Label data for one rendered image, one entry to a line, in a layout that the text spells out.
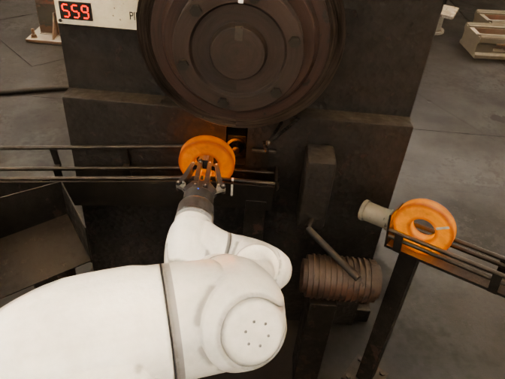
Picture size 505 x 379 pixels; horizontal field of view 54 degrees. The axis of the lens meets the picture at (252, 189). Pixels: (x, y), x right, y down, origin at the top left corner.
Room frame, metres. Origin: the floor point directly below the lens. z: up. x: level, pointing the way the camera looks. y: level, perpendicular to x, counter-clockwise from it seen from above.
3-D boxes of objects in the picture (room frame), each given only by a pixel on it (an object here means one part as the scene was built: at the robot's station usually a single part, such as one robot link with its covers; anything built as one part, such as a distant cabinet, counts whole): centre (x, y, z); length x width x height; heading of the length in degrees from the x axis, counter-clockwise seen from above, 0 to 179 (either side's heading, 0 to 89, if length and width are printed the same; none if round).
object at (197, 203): (0.90, 0.13, 0.75); 0.09 x 0.06 x 0.09; 90
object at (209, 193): (0.97, 0.13, 0.76); 0.09 x 0.08 x 0.07; 0
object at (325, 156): (1.14, -0.18, 0.68); 0.11 x 0.08 x 0.24; 0
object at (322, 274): (1.00, -0.27, 0.27); 0.22 x 0.13 x 0.53; 90
